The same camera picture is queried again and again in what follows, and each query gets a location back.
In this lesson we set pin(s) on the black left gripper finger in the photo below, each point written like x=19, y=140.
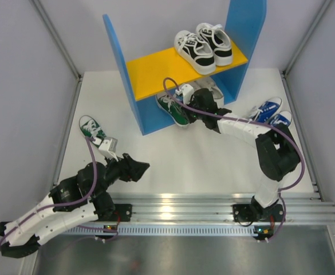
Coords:
x=135, y=176
x=139, y=166

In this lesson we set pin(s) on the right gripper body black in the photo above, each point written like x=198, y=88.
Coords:
x=194, y=116

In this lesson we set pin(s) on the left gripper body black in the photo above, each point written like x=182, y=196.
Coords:
x=115, y=171

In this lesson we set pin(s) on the green sneaker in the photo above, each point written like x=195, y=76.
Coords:
x=91, y=128
x=173, y=109

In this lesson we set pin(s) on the blue sneaker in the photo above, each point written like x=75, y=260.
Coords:
x=284, y=117
x=266, y=110

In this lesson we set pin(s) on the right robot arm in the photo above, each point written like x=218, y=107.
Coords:
x=266, y=129

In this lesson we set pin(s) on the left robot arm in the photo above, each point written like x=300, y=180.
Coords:
x=76, y=200

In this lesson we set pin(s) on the blue and yellow shoe shelf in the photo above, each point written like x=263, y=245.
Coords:
x=143, y=77

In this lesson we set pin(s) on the black white sneaker left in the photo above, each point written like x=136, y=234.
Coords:
x=195, y=51

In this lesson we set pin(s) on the black white sneaker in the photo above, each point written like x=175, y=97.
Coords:
x=218, y=41
x=195, y=51

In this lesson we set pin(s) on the black white sneaker right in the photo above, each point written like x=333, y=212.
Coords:
x=218, y=41

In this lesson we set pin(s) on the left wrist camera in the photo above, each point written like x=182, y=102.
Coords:
x=107, y=147

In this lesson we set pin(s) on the aluminium mounting rail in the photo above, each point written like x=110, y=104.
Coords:
x=301, y=208

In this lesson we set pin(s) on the slotted cable duct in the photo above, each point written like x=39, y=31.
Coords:
x=128, y=229

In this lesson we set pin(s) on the aluminium frame post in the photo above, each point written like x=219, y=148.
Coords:
x=314, y=23
x=49, y=25

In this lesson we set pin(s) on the left aluminium frame post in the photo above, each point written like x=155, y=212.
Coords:
x=49, y=25

